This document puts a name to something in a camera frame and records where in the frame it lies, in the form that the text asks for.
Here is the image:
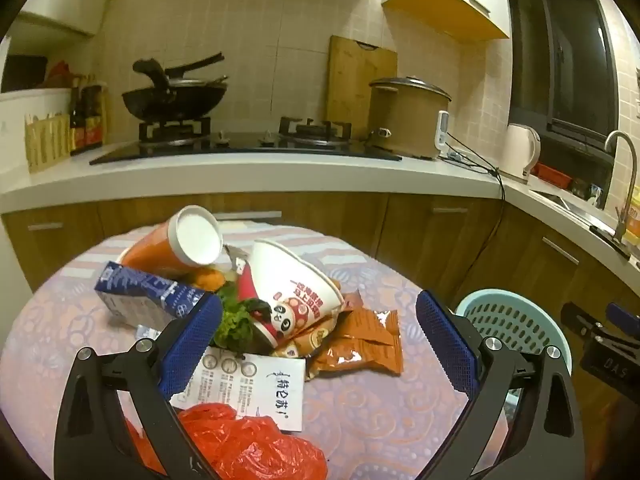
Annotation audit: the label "red plastic bag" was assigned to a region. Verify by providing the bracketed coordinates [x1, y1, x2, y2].
[125, 402, 328, 480]

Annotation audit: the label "dark sauce bottle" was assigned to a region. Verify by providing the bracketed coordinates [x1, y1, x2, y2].
[82, 85, 107, 148]
[70, 87, 87, 155]

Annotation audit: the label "wooden cutting board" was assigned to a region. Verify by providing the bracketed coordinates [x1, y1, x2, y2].
[327, 35, 399, 136]

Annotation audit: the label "blue and white milk carton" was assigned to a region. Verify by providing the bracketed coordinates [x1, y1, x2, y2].
[95, 261, 217, 328]

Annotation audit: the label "white kitchen counter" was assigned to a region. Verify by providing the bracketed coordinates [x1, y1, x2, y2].
[0, 132, 640, 291]

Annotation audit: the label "white plug timer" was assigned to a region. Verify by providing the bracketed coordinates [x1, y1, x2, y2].
[434, 110, 451, 151]

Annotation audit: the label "black cable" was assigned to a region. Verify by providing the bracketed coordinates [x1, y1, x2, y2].
[445, 132, 506, 281]

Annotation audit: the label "red tray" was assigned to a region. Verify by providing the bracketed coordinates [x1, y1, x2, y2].
[531, 162, 572, 188]

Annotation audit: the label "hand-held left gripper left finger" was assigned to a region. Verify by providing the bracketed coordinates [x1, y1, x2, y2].
[54, 292, 223, 480]

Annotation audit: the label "black gas stove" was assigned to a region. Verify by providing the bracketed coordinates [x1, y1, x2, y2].
[89, 116, 403, 166]

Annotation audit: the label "paper noodle bowl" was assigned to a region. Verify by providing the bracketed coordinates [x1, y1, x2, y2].
[236, 239, 346, 348]

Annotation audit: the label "metal sink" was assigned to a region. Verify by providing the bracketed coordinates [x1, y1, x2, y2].
[530, 187, 601, 216]

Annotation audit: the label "black frying pan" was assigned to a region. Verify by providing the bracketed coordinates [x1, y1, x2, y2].
[162, 52, 228, 86]

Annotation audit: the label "orange paper cup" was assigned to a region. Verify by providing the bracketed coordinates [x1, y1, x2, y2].
[116, 205, 223, 286]

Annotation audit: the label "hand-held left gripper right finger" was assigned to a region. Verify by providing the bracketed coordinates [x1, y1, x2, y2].
[415, 290, 586, 480]

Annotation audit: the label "green vegetable scraps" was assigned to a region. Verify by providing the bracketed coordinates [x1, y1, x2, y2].
[212, 282, 256, 348]

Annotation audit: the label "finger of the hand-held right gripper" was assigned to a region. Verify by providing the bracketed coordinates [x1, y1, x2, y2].
[560, 302, 607, 343]
[606, 302, 640, 333]

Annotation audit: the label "white electric kettle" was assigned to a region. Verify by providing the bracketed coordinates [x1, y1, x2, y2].
[499, 123, 542, 184]

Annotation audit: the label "wooden base cabinets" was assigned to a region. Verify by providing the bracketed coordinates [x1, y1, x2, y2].
[0, 192, 640, 341]

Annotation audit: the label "wooden fence holder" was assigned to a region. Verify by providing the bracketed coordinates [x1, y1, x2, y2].
[24, 112, 72, 173]

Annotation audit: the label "light blue plastic basket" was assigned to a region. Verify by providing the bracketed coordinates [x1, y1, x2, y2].
[454, 288, 573, 376]

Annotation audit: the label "dark window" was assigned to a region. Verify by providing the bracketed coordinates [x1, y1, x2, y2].
[505, 0, 621, 153]

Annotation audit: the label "metal faucet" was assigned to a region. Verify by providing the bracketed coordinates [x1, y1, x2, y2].
[590, 130, 640, 261]

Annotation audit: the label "dark appliance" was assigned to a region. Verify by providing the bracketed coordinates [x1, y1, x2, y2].
[2, 55, 48, 93]

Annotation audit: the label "orange peel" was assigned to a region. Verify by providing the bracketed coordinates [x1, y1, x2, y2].
[192, 267, 226, 293]

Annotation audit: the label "black wok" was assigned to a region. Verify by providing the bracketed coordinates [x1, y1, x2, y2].
[121, 59, 230, 122]

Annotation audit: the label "yellow bottle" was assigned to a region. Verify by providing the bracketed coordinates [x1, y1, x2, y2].
[626, 187, 640, 240]

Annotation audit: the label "brown rice cooker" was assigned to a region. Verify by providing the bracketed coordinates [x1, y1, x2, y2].
[367, 76, 453, 160]

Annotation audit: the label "purple patterned tablecloth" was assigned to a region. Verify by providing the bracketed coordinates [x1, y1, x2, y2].
[0, 220, 506, 480]

